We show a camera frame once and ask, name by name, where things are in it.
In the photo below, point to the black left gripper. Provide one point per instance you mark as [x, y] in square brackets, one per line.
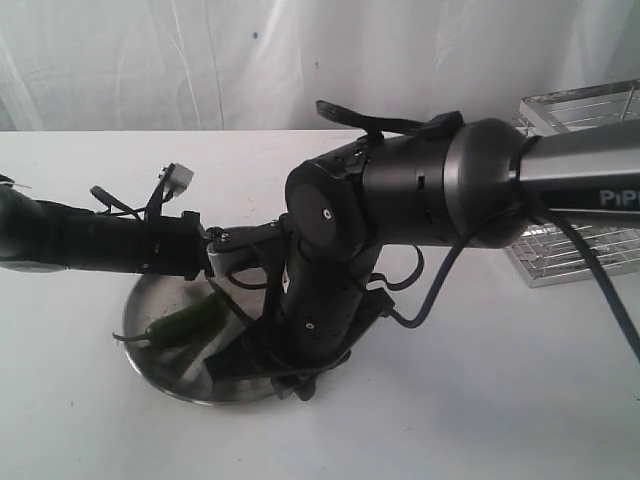
[176, 246]

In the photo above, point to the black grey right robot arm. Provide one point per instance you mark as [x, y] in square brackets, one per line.
[444, 183]

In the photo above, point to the chrome wire utensil rack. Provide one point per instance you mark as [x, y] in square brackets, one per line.
[586, 165]

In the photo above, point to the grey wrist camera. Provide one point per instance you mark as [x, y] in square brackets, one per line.
[174, 180]
[239, 248]

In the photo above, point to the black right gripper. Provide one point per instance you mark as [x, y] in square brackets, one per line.
[291, 349]

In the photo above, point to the green cucumber piece with stem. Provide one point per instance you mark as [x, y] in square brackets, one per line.
[170, 330]

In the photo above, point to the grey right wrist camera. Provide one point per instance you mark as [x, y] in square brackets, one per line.
[239, 248]

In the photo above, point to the white backdrop curtain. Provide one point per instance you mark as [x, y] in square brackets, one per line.
[244, 65]

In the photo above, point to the round stainless steel plate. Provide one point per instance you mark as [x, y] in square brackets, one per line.
[178, 371]

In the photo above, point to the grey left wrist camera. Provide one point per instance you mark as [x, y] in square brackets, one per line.
[174, 180]

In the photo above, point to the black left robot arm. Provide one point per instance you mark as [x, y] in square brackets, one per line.
[42, 236]

